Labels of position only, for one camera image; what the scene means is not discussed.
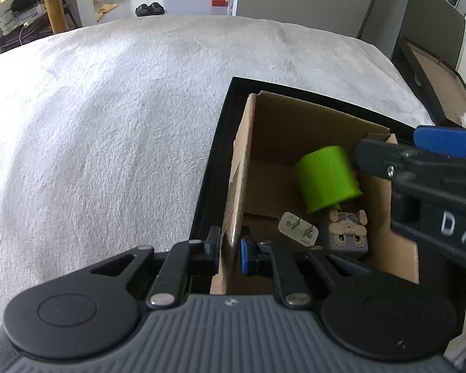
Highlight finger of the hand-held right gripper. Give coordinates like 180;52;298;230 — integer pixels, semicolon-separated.
353;139;406;182
413;125;466;160

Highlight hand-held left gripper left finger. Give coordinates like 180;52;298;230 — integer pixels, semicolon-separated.
89;225;222;307

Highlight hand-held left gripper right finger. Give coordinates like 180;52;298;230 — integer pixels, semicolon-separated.
239;227;397;308

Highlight green plastic cup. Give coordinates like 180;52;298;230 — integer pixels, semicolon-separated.
294;145;363;215

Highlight white charger plug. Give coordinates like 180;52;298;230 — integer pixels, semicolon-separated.
278;212;320;246

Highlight grey dog-face cube toy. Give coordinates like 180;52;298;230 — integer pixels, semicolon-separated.
319;209;370;257

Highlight brown cardboard box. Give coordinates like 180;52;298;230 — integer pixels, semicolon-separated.
210;90;419;295

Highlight large black box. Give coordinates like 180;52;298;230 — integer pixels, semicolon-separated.
188;76;466;296

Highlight black box lid brown inside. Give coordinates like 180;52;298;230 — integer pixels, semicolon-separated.
392;35;466;127

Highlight grey headboard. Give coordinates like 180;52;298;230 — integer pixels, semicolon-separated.
400;0;466;72

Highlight white blanket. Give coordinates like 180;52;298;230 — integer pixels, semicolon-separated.
0;15;437;343

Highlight yellow slippers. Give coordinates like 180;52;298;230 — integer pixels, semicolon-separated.
94;2;118;22

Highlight white power strip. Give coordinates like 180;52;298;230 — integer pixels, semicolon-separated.
0;6;45;30

